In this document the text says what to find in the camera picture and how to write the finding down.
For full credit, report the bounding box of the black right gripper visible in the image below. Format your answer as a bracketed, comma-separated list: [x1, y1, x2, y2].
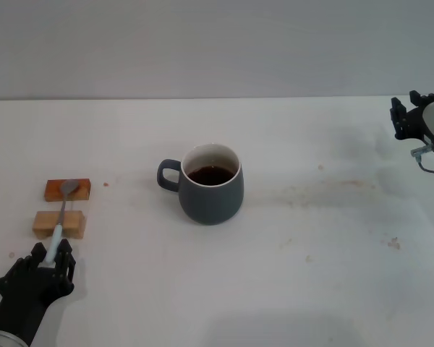
[390, 90, 434, 141]

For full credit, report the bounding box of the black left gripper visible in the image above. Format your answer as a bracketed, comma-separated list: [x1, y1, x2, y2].
[0, 238, 75, 346]

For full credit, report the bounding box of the blue handled metal spoon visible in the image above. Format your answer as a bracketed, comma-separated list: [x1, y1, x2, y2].
[44, 179, 80, 269]

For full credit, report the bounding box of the grey ceramic mug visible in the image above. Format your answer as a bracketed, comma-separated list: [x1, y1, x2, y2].
[156, 143, 245, 226]

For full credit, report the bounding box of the light notched wooden block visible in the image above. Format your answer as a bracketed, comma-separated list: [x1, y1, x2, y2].
[32, 210, 87, 240]

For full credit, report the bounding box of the dark orange wooden block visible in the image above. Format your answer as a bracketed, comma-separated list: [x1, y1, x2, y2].
[44, 178, 93, 202]

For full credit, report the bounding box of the dark coffee liquid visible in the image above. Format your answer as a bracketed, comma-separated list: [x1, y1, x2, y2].
[187, 165, 237, 187]

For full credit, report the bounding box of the grey right arm cable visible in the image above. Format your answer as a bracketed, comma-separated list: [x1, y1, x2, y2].
[410, 143, 434, 175]

